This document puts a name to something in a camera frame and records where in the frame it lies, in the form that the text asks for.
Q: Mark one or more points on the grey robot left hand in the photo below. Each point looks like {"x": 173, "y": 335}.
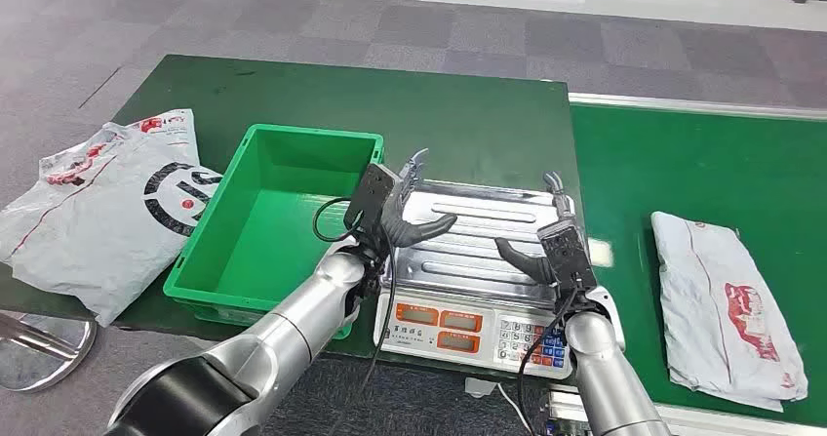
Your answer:
{"x": 407, "y": 233}

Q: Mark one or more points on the grey poly mailer parcel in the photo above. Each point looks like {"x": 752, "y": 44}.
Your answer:
{"x": 717, "y": 304}

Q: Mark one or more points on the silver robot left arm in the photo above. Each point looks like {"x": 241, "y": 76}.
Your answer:
{"x": 284, "y": 336}

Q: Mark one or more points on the white scale with steel tray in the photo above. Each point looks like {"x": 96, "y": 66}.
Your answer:
{"x": 478, "y": 258}

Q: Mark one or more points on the green plastic bin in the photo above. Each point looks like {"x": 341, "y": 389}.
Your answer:
{"x": 258, "y": 239}

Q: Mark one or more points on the white plug adapter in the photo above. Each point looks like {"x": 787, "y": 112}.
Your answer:
{"x": 479, "y": 388}

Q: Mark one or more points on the large white bag black logo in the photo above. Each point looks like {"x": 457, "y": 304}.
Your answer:
{"x": 97, "y": 226}

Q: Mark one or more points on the chrome stool base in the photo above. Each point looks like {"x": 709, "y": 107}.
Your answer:
{"x": 39, "y": 362}

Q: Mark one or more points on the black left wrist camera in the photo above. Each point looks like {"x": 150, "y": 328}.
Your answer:
{"x": 371, "y": 203}

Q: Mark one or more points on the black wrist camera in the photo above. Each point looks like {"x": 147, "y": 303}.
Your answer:
{"x": 568, "y": 255}
{"x": 371, "y": 203}

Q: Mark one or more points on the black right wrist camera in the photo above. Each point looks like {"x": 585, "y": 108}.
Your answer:
{"x": 568, "y": 255}

